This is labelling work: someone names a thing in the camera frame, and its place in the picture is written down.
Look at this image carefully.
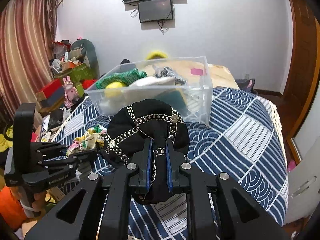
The grey patterned sock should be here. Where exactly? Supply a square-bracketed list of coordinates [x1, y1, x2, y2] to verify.
[152, 64, 188, 85]

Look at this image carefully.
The striped brown curtain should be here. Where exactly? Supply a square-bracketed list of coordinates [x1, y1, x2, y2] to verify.
[1, 0, 58, 116]

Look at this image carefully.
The brown wooden door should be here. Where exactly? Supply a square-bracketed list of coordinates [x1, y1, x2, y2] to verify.
[282, 0, 320, 140]

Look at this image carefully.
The white sliding wardrobe door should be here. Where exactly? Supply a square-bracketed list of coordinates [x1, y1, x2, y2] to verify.
[293, 86, 319, 165]

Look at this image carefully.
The pink rabbit doll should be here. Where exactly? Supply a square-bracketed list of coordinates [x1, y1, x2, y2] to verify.
[63, 76, 79, 109]

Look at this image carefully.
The left hand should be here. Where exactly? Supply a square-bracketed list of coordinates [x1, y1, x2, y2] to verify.
[10, 186, 47, 218]

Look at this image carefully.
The red box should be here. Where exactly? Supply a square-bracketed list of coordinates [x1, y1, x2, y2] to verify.
[36, 79, 62, 102]

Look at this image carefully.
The green knitted cloth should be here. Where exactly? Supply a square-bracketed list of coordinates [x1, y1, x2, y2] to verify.
[96, 68, 148, 89]

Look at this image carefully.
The dark green cushion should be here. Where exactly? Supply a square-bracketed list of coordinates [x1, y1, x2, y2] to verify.
[71, 39, 100, 79]

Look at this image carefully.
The green cardboard box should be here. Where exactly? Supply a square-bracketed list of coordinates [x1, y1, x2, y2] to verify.
[53, 63, 96, 84]

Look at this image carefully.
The clear plastic storage bin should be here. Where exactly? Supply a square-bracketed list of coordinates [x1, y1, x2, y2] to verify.
[86, 56, 213, 125]

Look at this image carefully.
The yellow plush ball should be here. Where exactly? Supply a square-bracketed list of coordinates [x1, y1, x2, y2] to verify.
[104, 81, 127, 99]

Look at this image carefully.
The white sock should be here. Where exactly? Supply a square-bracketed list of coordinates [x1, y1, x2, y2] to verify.
[129, 76, 175, 87]

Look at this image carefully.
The black chain hat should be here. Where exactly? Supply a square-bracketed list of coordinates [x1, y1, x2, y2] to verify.
[99, 99, 190, 205]

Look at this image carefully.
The small black wall monitor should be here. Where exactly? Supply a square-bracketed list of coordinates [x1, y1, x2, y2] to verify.
[138, 0, 174, 23]

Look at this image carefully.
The yellow foam arch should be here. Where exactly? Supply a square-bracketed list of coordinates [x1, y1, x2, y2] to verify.
[146, 50, 168, 60]

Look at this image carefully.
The yellow green sponge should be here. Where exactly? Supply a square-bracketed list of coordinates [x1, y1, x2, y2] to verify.
[154, 89, 188, 116]

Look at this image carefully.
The blue white patterned cloth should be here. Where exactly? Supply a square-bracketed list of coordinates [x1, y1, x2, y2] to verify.
[49, 86, 290, 240]

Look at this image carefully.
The floral fabric scrunchie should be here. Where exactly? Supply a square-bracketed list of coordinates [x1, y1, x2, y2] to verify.
[66, 125, 107, 157]

